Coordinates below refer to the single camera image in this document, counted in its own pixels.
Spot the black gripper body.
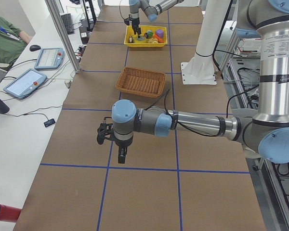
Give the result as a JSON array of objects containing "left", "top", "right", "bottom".
[
  {"left": 130, "top": 17, "right": 140, "bottom": 28},
  {"left": 114, "top": 133, "right": 133, "bottom": 150}
]

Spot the yellow woven plastic basket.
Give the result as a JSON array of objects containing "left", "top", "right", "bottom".
[{"left": 124, "top": 25, "right": 168, "bottom": 48}]

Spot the brown wicker basket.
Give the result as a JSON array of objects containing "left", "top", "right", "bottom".
[{"left": 116, "top": 67, "right": 166, "bottom": 98}]

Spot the small grey labelled can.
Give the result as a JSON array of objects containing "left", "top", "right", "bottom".
[{"left": 144, "top": 30, "right": 153, "bottom": 39}]

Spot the toy bread croissant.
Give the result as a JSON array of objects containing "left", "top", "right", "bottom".
[{"left": 147, "top": 38, "right": 158, "bottom": 44}]

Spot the purple foam cube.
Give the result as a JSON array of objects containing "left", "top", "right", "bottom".
[{"left": 155, "top": 29, "right": 164, "bottom": 39}]

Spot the orange toy carrot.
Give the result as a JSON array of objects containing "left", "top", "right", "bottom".
[{"left": 153, "top": 34, "right": 164, "bottom": 43}]

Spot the black keyboard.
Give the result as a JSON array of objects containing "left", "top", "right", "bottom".
[{"left": 60, "top": 13, "right": 74, "bottom": 35}]

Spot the small black device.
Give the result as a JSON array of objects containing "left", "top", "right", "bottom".
[{"left": 44, "top": 118, "right": 55, "bottom": 128}]

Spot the far teach pendant tablet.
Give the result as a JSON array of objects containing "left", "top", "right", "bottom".
[{"left": 34, "top": 48, "right": 65, "bottom": 70}]

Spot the teach pendant tablet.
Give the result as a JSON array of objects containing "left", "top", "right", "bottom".
[
  {"left": 34, "top": 48, "right": 65, "bottom": 70},
  {"left": 3, "top": 69, "right": 47, "bottom": 100}
]

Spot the black computer mouse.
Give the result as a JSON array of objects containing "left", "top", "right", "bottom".
[{"left": 29, "top": 44, "right": 41, "bottom": 52}]

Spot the near teach pendant tablet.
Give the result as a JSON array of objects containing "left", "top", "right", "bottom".
[{"left": 3, "top": 69, "right": 47, "bottom": 100}]

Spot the person in green shirt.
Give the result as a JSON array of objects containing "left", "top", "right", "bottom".
[{"left": 0, "top": 17, "right": 32, "bottom": 70}]

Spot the red cylinder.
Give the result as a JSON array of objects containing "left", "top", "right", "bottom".
[{"left": 0, "top": 204, "right": 22, "bottom": 223}]

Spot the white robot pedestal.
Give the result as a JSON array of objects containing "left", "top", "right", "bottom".
[{"left": 181, "top": 0, "right": 232, "bottom": 85}]

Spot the aluminium frame post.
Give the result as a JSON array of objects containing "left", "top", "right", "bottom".
[{"left": 45, "top": 0, "right": 80, "bottom": 74}]

